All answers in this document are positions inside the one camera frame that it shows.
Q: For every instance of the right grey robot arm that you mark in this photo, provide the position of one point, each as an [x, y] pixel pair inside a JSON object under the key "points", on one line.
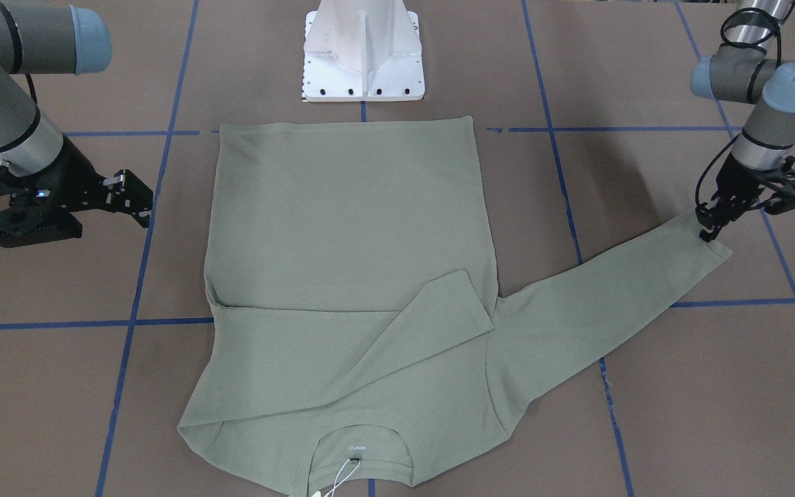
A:
{"points": [[40, 38]]}

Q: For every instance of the white paper price tag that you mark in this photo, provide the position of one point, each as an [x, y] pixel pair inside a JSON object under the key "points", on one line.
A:
{"points": [[348, 468]]}

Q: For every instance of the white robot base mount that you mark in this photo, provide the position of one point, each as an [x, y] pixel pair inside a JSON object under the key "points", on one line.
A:
{"points": [[362, 51]]}

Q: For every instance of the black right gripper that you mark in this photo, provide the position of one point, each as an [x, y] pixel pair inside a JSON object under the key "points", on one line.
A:
{"points": [[72, 181]]}

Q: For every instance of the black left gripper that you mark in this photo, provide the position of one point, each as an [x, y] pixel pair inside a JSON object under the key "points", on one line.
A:
{"points": [[738, 177]]}

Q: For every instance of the olive green long-sleeve shirt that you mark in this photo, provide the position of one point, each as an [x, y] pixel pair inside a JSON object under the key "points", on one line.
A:
{"points": [[353, 283]]}

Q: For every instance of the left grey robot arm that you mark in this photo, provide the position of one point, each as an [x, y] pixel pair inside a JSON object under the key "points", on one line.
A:
{"points": [[749, 68]]}

